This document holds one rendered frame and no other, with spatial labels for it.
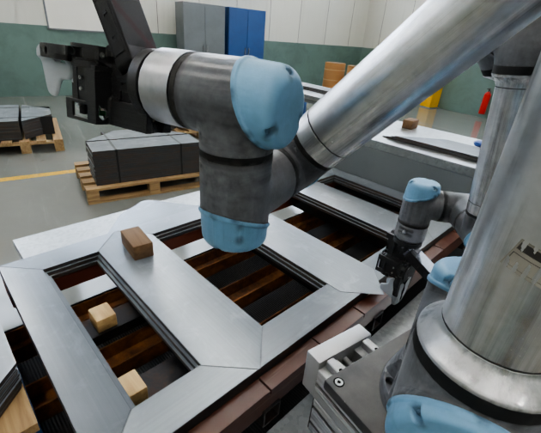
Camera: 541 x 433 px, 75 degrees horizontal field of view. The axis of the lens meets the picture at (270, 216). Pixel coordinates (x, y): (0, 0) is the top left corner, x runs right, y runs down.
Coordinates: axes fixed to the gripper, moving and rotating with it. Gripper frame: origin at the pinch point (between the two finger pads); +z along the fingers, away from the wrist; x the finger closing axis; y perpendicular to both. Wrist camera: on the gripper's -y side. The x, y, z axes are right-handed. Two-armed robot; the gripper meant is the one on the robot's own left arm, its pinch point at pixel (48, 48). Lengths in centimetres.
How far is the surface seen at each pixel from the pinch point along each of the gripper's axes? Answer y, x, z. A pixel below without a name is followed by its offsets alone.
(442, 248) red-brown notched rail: 48, 111, -53
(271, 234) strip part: 51, 77, 2
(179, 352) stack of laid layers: 61, 22, -6
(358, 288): 52, 66, -34
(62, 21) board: -58, 448, 702
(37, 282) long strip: 59, 16, 40
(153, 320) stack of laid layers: 60, 25, 6
